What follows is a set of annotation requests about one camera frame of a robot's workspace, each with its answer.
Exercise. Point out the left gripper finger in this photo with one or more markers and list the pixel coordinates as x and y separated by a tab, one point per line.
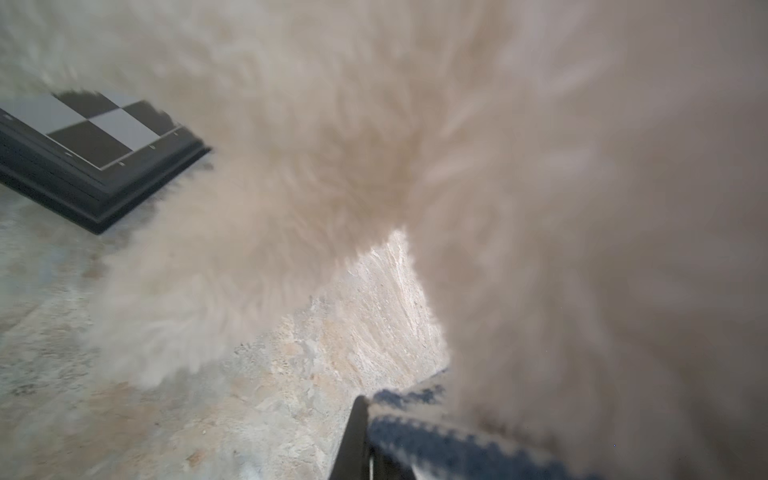
357	458

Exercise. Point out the white teddy bear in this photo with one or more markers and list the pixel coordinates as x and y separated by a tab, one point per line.
583	185

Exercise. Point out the black folded chess board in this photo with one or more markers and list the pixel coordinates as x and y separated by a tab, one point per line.
90	157

